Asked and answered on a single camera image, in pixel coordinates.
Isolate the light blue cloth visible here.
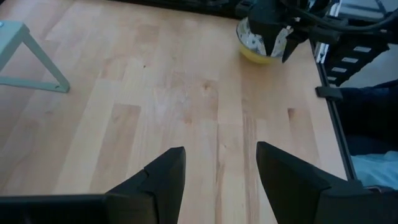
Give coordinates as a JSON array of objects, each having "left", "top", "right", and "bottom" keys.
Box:
[{"left": 351, "top": 151, "right": 398, "bottom": 191}]

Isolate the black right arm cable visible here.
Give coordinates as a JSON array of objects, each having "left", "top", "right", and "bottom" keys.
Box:
[{"left": 292, "top": 4, "right": 398, "bottom": 34}]

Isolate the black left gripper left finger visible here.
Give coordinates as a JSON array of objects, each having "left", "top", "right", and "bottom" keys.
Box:
[{"left": 105, "top": 146, "right": 187, "bottom": 224}]

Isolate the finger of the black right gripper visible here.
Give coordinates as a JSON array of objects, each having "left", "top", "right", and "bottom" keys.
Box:
[
  {"left": 281, "top": 30, "right": 308, "bottom": 63},
  {"left": 248, "top": 17, "right": 283, "bottom": 57}
]

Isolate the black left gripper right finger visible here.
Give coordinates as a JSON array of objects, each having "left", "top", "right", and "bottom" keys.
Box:
[{"left": 256, "top": 141, "right": 332, "bottom": 224}]

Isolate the green perforated metal shelf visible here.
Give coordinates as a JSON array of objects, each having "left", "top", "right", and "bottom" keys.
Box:
[{"left": 0, "top": 20, "right": 71, "bottom": 94}]

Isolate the person's leg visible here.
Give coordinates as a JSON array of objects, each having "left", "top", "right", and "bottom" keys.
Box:
[{"left": 338, "top": 80, "right": 398, "bottom": 156}]

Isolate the pear patterned ceramic bowl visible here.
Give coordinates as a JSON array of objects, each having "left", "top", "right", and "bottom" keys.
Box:
[{"left": 235, "top": 17, "right": 295, "bottom": 65}]

